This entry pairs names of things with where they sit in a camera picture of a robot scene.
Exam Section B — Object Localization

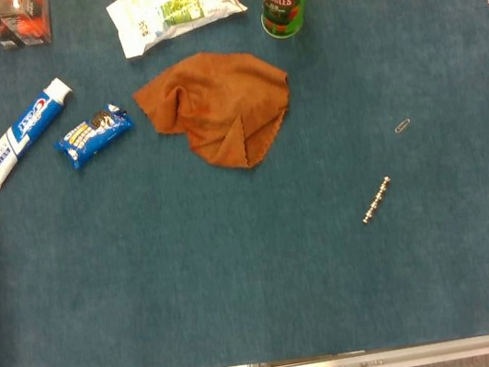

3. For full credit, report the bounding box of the metal beaded rod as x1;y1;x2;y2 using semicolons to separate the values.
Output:
355;175;398;226

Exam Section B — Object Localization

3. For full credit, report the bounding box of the Crest toothpaste tube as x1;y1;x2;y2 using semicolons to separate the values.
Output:
0;75;86;189

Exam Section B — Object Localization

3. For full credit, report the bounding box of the blue Oreo cookie pack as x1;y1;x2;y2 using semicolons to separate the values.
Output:
48;99;142;174

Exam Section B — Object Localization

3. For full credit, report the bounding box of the blue felt table mat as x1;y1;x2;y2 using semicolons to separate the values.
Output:
0;0;489;367

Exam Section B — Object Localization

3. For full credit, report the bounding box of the clear box with red items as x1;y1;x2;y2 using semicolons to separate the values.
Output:
0;0;57;52

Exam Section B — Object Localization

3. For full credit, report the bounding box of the orange microfibre cloth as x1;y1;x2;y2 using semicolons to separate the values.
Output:
127;39;302;186

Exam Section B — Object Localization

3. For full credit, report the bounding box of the white snack bag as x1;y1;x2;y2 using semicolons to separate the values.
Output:
104;0;253;62

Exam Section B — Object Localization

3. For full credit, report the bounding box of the silver paper clip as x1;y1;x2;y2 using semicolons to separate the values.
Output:
392;117;414;135

